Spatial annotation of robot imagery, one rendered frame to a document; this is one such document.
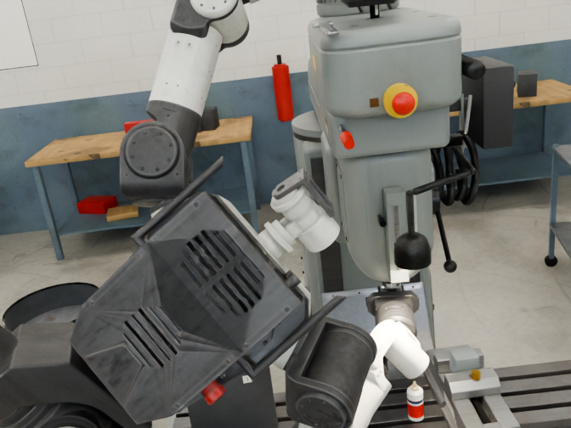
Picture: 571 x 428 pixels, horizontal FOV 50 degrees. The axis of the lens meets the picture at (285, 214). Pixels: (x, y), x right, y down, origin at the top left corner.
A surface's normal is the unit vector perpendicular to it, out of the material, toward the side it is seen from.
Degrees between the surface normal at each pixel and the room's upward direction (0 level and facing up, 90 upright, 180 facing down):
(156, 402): 74
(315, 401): 102
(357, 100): 90
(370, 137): 90
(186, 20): 60
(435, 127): 90
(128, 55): 90
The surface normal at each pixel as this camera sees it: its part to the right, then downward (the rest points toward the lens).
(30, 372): 0.28, 0.32
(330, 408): -0.37, 0.55
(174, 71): -0.11, -0.15
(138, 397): -0.25, 0.11
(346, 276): 0.03, 0.36
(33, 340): 0.11, -0.95
